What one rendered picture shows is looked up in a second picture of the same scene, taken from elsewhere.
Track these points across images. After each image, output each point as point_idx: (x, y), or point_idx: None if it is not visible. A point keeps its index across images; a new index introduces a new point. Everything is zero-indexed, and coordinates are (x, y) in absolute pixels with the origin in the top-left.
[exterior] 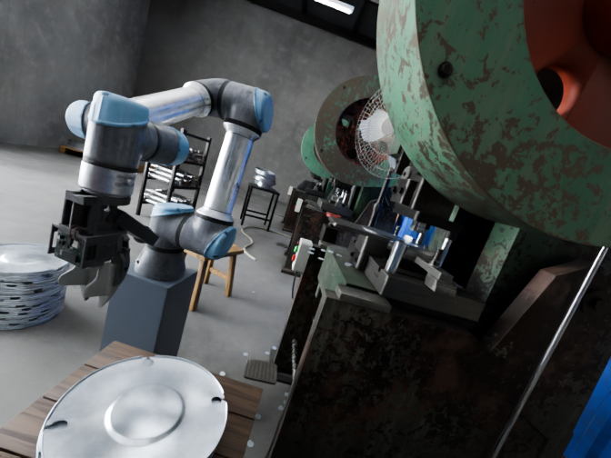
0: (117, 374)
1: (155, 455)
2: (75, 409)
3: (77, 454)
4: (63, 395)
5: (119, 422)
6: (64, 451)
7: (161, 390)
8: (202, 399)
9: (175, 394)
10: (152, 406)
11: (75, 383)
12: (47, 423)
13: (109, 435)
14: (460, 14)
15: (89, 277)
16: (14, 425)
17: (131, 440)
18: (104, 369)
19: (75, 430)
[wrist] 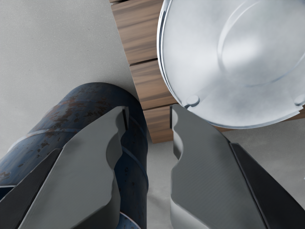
0: (188, 21)
1: (297, 79)
2: (190, 84)
3: (229, 109)
4: (169, 84)
5: (244, 76)
6: (217, 112)
7: (267, 9)
8: None
9: (292, 3)
10: (269, 40)
11: (135, 34)
12: (183, 104)
13: (242, 87)
14: None
15: (117, 159)
16: (145, 93)
17: (268, 82)
18: (165, 26)
19: (209, 97)
